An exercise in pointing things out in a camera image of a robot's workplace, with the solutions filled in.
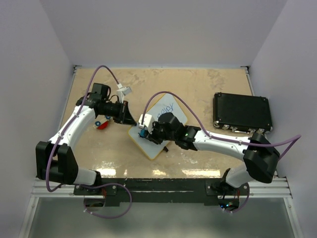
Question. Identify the black hard case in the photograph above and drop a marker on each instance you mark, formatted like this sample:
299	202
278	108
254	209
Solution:
241	113

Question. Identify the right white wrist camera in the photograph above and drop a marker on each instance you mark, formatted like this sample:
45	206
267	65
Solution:
146	121

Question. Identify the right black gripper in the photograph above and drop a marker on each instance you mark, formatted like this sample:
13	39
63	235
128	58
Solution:
152	136

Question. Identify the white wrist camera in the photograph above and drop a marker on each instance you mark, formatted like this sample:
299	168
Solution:
146	121
122	91

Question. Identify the red white toy car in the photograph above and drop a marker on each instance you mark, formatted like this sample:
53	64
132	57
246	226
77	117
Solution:
101	124

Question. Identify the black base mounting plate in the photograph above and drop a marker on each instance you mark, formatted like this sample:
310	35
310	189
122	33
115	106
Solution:
205	191

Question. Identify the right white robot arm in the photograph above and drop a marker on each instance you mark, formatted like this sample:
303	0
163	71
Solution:
259	157

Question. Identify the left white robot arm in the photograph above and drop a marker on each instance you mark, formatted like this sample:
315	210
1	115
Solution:
55	159

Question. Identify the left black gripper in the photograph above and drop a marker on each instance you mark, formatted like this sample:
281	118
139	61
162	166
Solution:
125	116

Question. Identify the blue whiteboard eraser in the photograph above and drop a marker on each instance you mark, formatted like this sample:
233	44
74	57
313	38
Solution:
143	133

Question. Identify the yellow framed whiteboard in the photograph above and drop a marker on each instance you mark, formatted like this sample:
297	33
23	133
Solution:
166	109

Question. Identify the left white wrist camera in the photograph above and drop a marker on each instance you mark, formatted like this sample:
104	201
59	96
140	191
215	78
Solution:
122	91

